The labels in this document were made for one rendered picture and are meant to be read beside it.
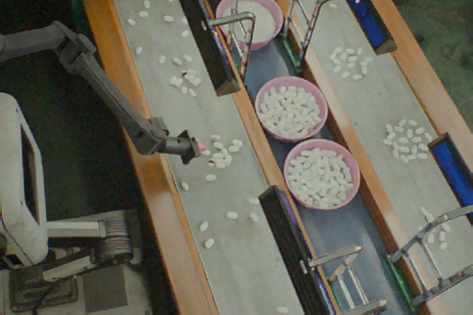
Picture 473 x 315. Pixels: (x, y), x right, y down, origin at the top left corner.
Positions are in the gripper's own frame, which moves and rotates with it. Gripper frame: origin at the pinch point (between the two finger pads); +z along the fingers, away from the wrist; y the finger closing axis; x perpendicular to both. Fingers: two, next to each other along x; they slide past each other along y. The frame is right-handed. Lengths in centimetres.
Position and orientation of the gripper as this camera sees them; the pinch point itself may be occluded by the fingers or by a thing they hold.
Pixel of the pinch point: (204, 149)
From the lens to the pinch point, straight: 197.4
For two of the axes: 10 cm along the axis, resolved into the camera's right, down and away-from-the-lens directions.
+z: 6.7, 1.0, 7.4
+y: -3.4, -8.4, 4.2
